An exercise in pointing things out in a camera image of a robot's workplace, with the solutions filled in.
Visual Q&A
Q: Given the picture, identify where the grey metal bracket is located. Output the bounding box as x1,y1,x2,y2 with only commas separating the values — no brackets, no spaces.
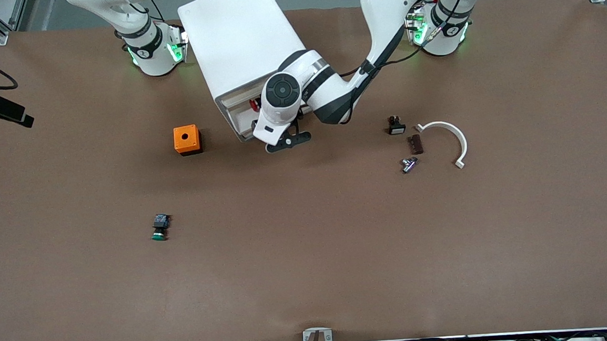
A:
302,327,333,341

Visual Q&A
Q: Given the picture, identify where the orange box with hole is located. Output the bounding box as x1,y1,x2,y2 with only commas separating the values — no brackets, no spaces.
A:
173,124,203,157

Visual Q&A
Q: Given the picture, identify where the small black push switch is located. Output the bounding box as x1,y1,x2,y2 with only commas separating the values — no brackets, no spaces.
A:
388,114,407,136

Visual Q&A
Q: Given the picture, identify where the white curved plastic bracket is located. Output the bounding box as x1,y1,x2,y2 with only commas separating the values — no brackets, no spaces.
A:
415,119,470,173

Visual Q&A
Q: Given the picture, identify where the brown table cover mat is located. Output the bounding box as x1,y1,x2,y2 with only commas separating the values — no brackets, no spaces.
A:
0,0,607,341

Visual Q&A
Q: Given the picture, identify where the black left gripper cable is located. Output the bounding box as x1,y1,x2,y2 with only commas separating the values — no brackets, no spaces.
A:
345,22,453,78

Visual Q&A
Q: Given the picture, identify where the green mushroom push button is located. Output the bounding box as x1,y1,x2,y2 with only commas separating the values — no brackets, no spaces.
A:
150,213,173,242

